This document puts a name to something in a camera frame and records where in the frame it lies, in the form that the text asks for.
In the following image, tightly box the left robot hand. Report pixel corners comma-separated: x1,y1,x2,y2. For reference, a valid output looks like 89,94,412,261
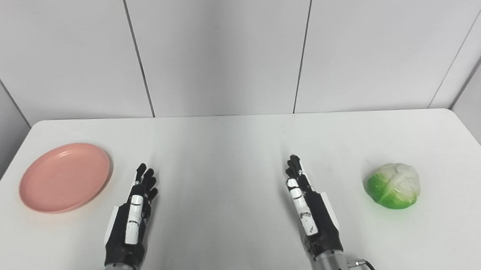
98,162,164,270

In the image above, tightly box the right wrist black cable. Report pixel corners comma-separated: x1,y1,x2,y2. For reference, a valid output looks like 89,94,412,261
348,258,380,270

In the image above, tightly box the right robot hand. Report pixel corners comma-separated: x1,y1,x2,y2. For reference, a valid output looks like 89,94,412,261
284,151,344,262

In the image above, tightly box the green white cabbage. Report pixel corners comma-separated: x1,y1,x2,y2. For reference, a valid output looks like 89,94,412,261
362,161,422,212

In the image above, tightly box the pink plate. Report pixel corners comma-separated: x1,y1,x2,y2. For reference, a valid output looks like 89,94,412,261
16,140,114,216

